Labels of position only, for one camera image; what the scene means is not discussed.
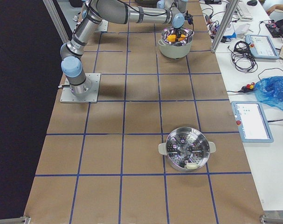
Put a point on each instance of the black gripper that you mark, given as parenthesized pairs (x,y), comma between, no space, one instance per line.
(178,30)

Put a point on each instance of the yellow corn cob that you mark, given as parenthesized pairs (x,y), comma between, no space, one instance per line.
(171,38)

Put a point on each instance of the white electric cooking pot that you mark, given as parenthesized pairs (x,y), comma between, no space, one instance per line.
(175,50)

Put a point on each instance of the stainless steel steamer pot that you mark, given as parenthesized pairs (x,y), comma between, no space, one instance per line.
(187,149)

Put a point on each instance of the white keyboard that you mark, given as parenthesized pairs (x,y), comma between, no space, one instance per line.
(242,12)

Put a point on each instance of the far teach pendant tablet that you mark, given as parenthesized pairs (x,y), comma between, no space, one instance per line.
(261,47)

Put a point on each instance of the teach pendant tablet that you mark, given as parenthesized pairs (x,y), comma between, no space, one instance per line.
(261,47)
(251,121)

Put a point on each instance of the red emergency stop button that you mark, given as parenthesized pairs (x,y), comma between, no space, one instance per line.
(247,88)

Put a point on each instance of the blue plastic bag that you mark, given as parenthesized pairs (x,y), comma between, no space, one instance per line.
(270,91)

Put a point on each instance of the near teach pendant tablet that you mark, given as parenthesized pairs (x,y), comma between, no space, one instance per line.
(251,121)

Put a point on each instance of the aluminium frame post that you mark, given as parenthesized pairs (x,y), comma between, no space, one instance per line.
(50,6)
(224,23)

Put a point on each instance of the robot arm base plate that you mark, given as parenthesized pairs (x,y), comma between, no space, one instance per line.
(84,93)

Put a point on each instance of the left aluminium frame post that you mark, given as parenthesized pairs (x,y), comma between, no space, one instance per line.
(50,6)

